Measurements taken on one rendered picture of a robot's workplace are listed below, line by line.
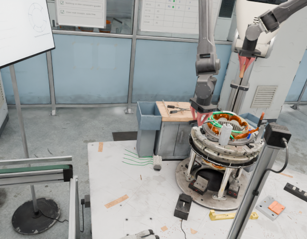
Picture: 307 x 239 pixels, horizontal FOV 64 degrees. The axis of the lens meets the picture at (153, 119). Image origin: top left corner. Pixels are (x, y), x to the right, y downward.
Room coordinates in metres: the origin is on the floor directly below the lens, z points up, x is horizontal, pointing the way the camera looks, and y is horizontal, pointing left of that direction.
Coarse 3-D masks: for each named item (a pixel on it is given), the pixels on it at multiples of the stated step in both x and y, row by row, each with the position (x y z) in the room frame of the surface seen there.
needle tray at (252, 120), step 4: (248, 112) 1.29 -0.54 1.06; (240, 116) 1.25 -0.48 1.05; (244, 116) 1.28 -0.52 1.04; (248, 116) 1.29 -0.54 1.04; (252, 116) 1.27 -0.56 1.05; (248, 120) 1.27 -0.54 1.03; (252, 120) 1.26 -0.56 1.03; (256, 120) 1.24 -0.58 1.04; (252, 124) 1.15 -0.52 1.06; (256, 124) 1.23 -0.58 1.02; (244, 168) 1.13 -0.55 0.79; (248, 168) 1.11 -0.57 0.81; (252, 168) 1.12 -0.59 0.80; (248, 172) 1.10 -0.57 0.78
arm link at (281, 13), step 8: (296, 0) 1.03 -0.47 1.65; (304, 0) 1.01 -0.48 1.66; (280, 8) 1.07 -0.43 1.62; (288, 8) 1.05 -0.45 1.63; (296, 8) 1.03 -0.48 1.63; (264, 16) 1.11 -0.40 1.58; (272, 16) 1.10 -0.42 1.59; (280, 16) 1.07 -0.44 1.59; (288, 16) 1.05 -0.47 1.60; (264, 24) 1.12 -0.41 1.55; (272, 24) 1.09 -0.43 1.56
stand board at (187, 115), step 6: (156, 102) 1.27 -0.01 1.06; (162, 102) 1.27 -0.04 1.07; (168, 102) 1.29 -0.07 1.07; (174, 102) 1.30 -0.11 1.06; (180, 102) 1.31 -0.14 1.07; (186, 102) 1.32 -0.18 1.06; (162, 108) 1.20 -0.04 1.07; (168, 108) 1.21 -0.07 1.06; (174, 108) 1.22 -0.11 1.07; (186, 108) 1.24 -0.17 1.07; (162, 114) 1.13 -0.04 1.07; (174, 114) 1.15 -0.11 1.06; (180, 114) 1.16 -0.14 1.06; (186, 114) 1.17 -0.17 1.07; (162, 120) 1.10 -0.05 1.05; (168, 120) 1.11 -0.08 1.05; (174, 120) 1.11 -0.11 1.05; (180, 120) 1.12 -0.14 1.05; (186, 120) 1.13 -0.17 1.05
